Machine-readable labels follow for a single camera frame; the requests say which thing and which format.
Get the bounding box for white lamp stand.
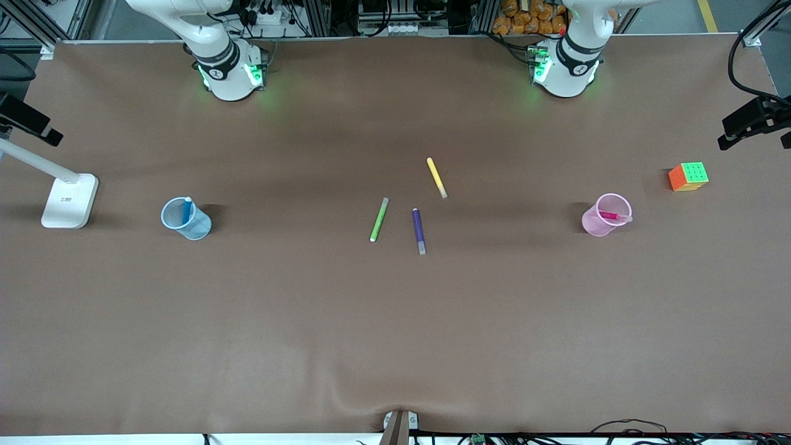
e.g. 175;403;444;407
0;137;99;229

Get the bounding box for colourful puzzle cube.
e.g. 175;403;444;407
667;162;709;192

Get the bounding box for translucent blue cup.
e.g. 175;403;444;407
161;197;212;240

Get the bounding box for translucent pink cup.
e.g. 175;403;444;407
582;193;633;237

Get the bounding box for bag of orange items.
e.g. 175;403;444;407
491;0;620;36

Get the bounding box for yellow marker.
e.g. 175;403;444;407
426;157;449;200

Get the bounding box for green marker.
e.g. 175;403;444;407
370;197;390;243

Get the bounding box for purple marker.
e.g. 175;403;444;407
412;208;427;256

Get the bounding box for long white socket strip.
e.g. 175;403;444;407
357;22;450;36

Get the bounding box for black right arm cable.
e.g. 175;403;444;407
0;46;36;82

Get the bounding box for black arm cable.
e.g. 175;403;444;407
0;46;36;82
728;0;791;103

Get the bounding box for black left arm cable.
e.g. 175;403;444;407
728;0;791;103

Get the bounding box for aluminium frame corner post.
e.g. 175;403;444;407
0;0;93;61
738;0;791;48

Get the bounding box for aluminium frame profile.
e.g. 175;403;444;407
303;0;332;38
468;0;500;35

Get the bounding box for black cable bundle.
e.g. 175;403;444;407
590;419;791;445

